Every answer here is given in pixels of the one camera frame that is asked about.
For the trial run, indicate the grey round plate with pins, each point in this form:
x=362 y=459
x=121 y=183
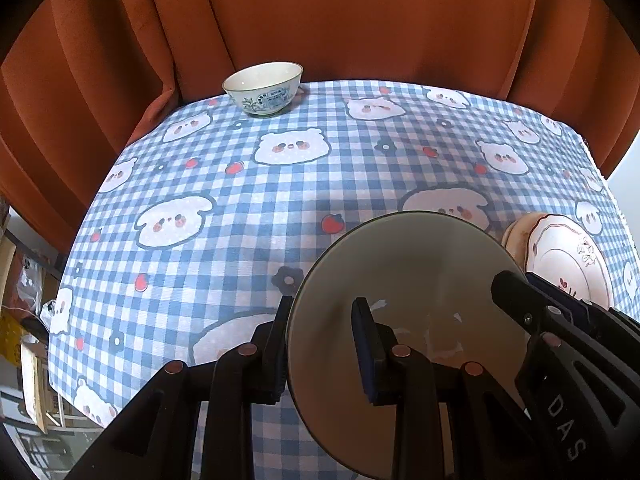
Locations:
x=425 y=270

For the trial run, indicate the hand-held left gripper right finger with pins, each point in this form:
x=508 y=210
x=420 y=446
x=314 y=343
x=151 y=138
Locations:
x=362 y=350

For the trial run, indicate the white bowl blue floral print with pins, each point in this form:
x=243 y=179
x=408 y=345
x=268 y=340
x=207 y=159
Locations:
x=262 y=82

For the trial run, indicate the yellow box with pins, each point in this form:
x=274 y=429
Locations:
x=10 y=342

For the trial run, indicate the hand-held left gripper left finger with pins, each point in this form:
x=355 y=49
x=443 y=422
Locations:
x=272 y=360

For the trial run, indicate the pink-rimmed scalloped plate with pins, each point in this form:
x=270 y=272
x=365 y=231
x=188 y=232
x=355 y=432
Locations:
x=560 y=255

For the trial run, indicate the clear plastic bag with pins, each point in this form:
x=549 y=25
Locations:
x=30 y=285

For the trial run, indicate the orange curtain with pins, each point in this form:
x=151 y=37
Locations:
x=350 y=10

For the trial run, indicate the yellow floral plate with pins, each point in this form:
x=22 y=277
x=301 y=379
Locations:
x=512 y=240

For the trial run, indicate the blue checked printed tablecloth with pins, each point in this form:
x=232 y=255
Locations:
x=250 y=210

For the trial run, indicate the wooden frame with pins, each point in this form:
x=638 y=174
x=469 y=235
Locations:
x=35 y=390

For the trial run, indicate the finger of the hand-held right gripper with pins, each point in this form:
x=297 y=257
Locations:
x=565 y=295
x=515 y=295

